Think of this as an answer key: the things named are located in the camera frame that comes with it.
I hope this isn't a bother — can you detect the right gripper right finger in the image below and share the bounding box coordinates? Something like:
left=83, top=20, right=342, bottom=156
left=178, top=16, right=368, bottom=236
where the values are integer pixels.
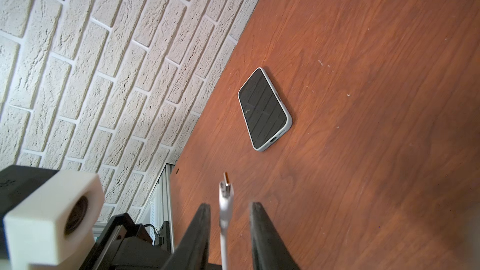
left=250, top=202, right=300, bottom=270

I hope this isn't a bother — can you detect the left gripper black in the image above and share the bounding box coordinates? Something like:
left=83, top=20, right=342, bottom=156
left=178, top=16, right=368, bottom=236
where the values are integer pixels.
left=79, top=213, right=173, bottom=270

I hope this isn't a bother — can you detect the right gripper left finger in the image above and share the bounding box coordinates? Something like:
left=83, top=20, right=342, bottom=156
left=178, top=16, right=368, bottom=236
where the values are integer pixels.
left=162, top=203, right=211, bottom=270

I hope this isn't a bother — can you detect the phone with grey case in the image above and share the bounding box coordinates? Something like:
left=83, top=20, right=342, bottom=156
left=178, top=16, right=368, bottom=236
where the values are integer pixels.
left=237, top=67, right=293, bottom=152

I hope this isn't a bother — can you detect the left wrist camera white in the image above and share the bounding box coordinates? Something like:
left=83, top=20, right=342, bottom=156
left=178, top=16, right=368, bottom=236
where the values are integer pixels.
left=1, top=165, right=105, bottom=270

